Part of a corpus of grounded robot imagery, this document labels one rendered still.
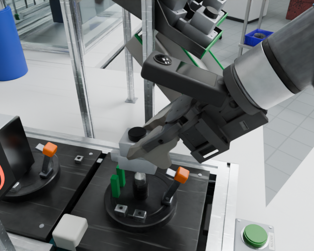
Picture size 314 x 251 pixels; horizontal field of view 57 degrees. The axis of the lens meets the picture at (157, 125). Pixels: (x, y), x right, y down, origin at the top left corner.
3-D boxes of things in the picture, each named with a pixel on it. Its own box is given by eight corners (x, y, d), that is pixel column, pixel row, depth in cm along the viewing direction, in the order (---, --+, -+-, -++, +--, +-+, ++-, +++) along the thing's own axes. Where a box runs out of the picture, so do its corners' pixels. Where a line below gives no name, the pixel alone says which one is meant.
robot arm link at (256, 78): (261, 55, 31) (260, 31, 37) (226, 78, 33) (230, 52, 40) (299, 105, 33) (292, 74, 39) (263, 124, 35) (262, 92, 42)
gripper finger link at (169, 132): (146, 158, 41) (195, 123, 38) (139, 151, 41) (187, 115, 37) (151, 141, 45) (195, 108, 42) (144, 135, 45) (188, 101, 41)
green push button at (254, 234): (264, 232, 53) (267, 226, 52) (265, 252, 50) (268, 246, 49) (242, 227, 54) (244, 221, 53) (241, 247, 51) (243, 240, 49)
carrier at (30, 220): (103, 156, 70) (96, 113, 63) (47, 245, 51) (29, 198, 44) (17, 140, 75) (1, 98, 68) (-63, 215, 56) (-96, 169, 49)
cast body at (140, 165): (161, 158, 51) (159, 126, 47) (154, 175, 48) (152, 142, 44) (117, 151, 53) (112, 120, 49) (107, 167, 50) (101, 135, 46)
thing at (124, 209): (128, 211, 52) (127, 205, 51) (125, 217, 51) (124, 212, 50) (117, 208, 53) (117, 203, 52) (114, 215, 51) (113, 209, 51)
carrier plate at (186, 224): (209, 177, 64) (210, 170, 63) (190, 284, 46) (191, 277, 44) (108, 157, 70) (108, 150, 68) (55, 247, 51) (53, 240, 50)
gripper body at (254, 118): (196, 167, 42) (271, 130, 36) (156, 126, 40) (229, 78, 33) (203, 136, 48) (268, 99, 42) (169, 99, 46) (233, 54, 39)
